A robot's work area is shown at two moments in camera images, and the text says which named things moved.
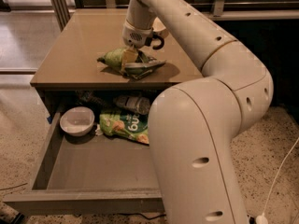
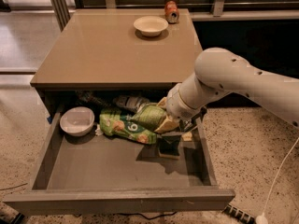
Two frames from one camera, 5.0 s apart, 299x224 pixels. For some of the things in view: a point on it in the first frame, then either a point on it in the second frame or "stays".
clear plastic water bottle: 139,105 stays
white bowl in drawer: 77,120 stays
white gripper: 135,36 → 179,107
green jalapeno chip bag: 138,70 → 149,117
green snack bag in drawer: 135,126 stays
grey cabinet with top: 81,36 stays
